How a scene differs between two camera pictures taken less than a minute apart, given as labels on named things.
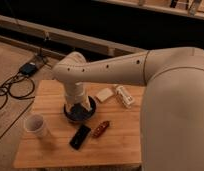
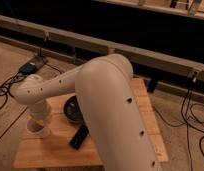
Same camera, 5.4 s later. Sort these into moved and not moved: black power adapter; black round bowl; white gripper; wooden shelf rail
Moved: white gripper
Not moved: black power adapter; wooden shelf rail; black round bowl
